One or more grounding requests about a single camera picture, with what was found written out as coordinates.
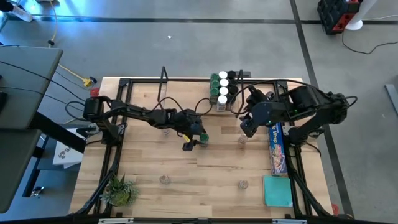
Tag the blue plastic wrap box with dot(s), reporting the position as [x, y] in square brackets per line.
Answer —
[276, 152]

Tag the black-lid jar rust spice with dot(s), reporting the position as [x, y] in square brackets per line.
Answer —
[231, 99]

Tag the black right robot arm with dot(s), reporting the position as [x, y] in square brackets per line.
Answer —
[323, 102]

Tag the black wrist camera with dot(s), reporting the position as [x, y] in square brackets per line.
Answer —
[188, 147]
[248, 128]

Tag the green potted succulent plant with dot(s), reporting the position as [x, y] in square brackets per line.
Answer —
[119, 193]

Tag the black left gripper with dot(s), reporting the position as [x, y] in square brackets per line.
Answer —
[186, 121]

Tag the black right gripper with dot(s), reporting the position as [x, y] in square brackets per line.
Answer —
[261, 113]

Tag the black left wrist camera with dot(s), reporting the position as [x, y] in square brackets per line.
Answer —
[188, 147]

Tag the black power plug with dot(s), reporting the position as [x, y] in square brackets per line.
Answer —
[93, 80]

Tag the black-lid jar yellow spice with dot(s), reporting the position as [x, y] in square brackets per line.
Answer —
[232, 82]

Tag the person's foot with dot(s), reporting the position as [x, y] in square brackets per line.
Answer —
[20, 13]

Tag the black-lid jar orange spice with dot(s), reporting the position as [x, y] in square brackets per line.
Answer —
[231, 74]

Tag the white-lid seasoning jar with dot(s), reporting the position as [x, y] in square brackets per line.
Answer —
[224, 82]
[222, 99]
[224, 91]
[223, 74]

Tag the red table clamp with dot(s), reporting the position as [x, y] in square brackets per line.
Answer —
[94, 92]
[335, 209]

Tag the small metal clip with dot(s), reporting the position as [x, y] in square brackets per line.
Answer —
[37, 191]

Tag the dark grey desk top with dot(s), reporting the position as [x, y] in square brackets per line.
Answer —
[15, 171]

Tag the white stand base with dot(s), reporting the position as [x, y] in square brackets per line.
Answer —
[354, 25]

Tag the white printed box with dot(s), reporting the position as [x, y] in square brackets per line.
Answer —
[66, 157]

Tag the black-lid jar purple label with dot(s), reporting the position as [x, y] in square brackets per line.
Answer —
[233, 90]

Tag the black red tool case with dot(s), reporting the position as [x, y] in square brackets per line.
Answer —
[334, 12]

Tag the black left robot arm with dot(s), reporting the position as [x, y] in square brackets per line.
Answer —
[133, 110]

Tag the black metal table frame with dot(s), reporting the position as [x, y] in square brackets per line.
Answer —
[140, 81]

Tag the grey metal bar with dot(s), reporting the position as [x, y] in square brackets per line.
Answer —
[393, 98]

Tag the silver metal bracket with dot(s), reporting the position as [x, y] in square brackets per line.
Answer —
[289, 221]
[115, 221]

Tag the black diagonal beam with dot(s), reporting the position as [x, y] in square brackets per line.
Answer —
[59, 133]

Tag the wooden shelf black metal frame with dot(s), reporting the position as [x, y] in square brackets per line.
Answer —
[186, 99]

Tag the teal square pad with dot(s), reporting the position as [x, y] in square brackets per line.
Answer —
[277, 191]

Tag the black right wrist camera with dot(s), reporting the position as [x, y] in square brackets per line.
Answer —
[248, 128]

